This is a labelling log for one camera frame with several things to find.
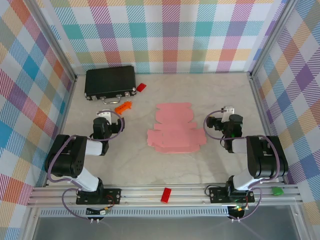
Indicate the pink paper box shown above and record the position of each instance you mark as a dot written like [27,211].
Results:
[175,135]

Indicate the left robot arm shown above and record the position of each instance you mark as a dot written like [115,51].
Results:
[65,155]

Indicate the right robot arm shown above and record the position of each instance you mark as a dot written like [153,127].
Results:
[265,160]

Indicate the orange toy piece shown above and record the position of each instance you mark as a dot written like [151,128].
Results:
[123,107]

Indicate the small red block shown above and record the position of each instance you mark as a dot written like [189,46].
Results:
[141,87]

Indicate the black carry case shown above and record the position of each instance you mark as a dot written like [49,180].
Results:
[110,80]

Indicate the green plastic piece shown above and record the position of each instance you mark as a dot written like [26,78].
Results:
[277,191]

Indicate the red toy brick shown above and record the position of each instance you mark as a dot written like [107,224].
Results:
[166,195]

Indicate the black round connector board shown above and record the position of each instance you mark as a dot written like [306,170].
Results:
[96,213]
[237,212]

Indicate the grey metal panel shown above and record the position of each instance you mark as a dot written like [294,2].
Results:
[160,230]

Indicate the aluminium side rail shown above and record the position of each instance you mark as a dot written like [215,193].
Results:
[262,112]
[65,112]

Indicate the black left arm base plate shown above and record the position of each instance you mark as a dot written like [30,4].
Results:
[112,195]

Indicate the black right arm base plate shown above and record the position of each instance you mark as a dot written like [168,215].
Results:
[217,195]

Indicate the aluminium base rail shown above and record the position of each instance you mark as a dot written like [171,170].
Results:
[145,193]

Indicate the aluminium frame post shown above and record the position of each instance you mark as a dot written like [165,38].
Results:
[53,37]
[271,37]

